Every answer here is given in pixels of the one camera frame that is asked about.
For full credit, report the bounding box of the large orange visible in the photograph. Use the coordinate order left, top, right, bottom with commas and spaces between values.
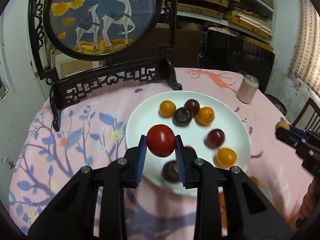
216, 148, 237, 168

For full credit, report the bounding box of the tan longan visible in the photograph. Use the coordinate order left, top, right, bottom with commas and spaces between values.
276, 120, 290, 131

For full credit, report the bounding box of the big mandarin with stem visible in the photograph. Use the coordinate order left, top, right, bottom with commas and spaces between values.
219, 192, 227, 228

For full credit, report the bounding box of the dark plum on plate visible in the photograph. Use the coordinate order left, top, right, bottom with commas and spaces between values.
184, 99, 200, 116

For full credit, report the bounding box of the white beverage can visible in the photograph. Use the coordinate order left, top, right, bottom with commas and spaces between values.
236, 74, 259, 104

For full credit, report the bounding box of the black carved wooden stand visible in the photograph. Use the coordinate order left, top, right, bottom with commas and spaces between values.
28, 0, 182, 131

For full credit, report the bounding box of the small orange on plate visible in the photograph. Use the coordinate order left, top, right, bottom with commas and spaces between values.
197, 107, 215, 126

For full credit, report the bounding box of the dark wooden chair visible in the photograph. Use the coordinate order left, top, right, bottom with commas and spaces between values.
293, 98, 320, 133

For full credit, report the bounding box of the dark chair at right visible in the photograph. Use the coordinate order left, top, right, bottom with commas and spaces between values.
202, 30, 275, 93

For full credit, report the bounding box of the red cherry tomato on plate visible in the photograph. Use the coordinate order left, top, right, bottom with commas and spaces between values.
185, 146, 195, 151

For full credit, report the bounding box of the round deer embroidery screen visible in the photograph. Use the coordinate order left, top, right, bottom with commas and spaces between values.
44, 0, 162, 61

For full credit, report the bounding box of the small orange kumquat fruit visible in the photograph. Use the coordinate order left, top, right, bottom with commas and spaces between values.
159, 100, 176, 118

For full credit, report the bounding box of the large dark red plum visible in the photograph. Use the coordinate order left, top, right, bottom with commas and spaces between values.
206, 129, 225, 148

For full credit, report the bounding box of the small mandarin behind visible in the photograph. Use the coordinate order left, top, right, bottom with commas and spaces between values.
250, 177, 259, 187

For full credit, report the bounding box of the pink deer-print tablecloth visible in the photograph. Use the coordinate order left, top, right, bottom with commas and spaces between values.
9, 68, 312, 239

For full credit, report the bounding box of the wall shelf with boards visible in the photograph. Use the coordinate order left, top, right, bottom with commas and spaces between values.
177, 0, 276, 51

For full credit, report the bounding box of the white oval plate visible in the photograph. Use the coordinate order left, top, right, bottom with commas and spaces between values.
125, 90, 252, 197

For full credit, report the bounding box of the red cherry tomato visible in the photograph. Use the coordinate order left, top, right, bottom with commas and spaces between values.
146, 124, 176, 158
185, 146, 195, 151

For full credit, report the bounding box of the person's right hand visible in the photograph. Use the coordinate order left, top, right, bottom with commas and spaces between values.
291, 178, 319, 232

